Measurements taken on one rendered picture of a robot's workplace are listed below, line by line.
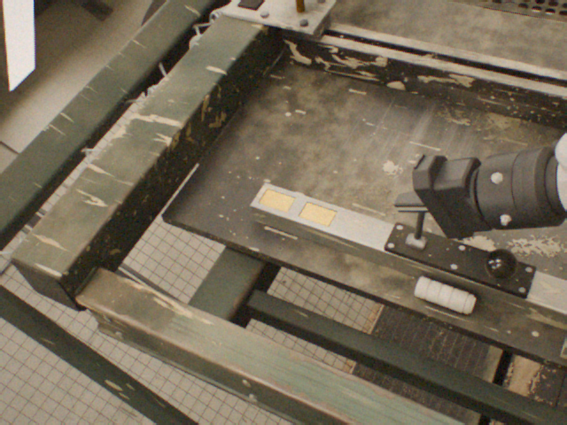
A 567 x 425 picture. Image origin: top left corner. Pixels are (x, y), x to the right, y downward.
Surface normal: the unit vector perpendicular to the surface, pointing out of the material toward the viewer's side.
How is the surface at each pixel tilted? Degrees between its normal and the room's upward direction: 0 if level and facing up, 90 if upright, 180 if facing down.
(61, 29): 90
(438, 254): 59
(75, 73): 90
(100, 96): 90
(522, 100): 90
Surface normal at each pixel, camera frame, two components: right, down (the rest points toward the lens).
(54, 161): 0.35, -0.37
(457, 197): -0.45, 0.73
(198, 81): -0.12, -0.61
